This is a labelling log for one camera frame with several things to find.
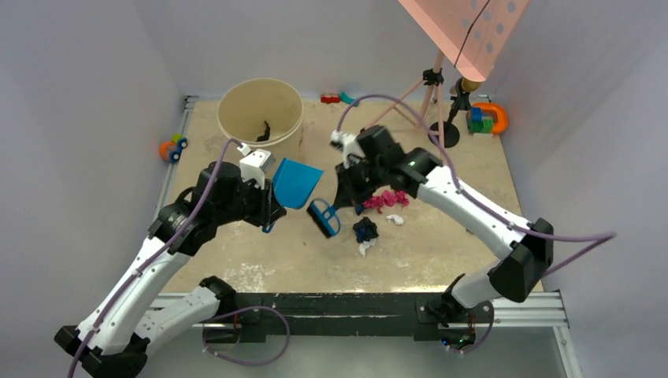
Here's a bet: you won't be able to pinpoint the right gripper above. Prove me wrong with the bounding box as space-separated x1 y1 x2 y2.
337 154 389 206

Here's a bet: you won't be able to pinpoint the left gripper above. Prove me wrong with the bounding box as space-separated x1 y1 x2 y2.
214 172 286 227

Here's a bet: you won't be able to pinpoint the blue dustpan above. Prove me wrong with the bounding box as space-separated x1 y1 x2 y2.
272 158 324 209

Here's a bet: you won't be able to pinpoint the blue hand brush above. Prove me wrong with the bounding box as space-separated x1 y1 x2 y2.
306 198 341 238

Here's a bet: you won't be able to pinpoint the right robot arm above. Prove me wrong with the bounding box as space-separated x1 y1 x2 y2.
330 125 554 321

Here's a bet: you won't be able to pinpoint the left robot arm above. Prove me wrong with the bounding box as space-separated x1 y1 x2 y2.
54 162 286 377

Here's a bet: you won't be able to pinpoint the small pink paper scrap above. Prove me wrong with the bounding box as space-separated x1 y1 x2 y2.
362 190 410 213

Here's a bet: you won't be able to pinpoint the white scrap left of dustpan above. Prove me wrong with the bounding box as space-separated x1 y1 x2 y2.
386 214 405 226

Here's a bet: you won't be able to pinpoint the black twisted paper scrap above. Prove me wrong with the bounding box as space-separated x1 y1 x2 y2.
352 217 379 243

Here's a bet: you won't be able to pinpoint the long black paper strip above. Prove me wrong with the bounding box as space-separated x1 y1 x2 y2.
255 120 271 143

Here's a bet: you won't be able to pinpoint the white paper scrap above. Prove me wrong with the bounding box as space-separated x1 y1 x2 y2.
358 239 377 258

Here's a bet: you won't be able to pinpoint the black microphone stand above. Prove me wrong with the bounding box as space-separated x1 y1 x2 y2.
429 77 482 148

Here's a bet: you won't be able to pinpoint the red toy block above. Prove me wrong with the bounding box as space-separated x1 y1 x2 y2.
320 93 341 104

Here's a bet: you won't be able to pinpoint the beige plastic bucket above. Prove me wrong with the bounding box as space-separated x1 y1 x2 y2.
217 78 305 160

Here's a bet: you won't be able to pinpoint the orange wheeled toy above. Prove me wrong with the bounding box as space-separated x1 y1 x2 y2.
158 133 188 164

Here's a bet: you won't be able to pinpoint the green blue toy blocks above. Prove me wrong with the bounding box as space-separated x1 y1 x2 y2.
466 107 494 134

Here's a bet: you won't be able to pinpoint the pink music stand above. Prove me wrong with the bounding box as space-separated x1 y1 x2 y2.
369 0 531 126

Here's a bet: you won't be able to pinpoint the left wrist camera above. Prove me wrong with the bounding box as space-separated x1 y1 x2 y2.
237 143 276 190

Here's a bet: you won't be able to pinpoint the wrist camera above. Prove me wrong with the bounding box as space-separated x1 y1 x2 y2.
237 143 276 190
330 130 366 169

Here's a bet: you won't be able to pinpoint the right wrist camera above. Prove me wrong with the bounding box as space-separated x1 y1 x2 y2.
330 130 366 169

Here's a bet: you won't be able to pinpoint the orange ring toy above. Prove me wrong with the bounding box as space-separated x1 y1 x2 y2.
473 102 510 135

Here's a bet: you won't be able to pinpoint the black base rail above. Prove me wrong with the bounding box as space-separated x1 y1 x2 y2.
202 292 494 347

